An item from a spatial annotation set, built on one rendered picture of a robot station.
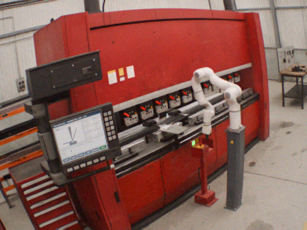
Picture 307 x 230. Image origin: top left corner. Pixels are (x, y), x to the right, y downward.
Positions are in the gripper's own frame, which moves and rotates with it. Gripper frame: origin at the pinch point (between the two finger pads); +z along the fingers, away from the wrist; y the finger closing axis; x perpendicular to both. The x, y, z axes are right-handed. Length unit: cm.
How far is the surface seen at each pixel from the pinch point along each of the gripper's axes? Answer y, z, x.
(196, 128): -23.9, -0.9, 12.2
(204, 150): 5.9, 9.2, -12.0
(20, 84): -447, -34, -77
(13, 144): -448, 102, -133
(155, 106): -40, -37, -34
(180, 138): -22.9, -0.1, -17.3
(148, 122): -58, -14, -29
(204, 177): 3.8, 47.2, -7.5
